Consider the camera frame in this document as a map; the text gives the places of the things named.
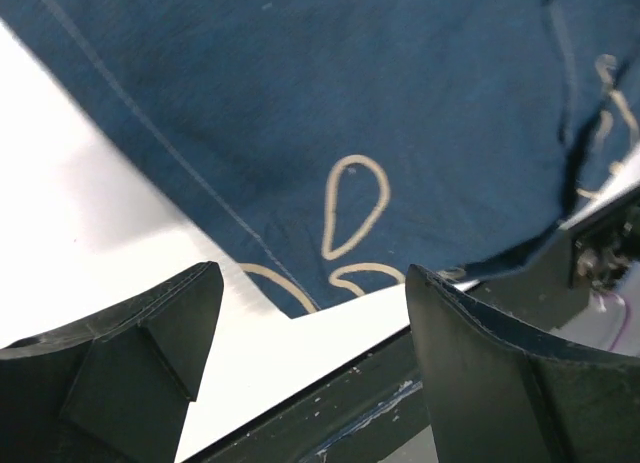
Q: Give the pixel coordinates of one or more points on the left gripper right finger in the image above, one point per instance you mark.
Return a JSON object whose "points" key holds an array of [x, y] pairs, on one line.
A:
{"points": [[500, 390]]}

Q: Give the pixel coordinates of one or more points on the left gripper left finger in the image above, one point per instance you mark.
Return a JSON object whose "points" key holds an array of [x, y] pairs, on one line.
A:
{"points": [[114, 386]]}

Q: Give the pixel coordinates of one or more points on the dark blue embroidered pillowcase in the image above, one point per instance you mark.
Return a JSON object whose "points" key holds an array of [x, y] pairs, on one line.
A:
{"points": [[326, 145]]}

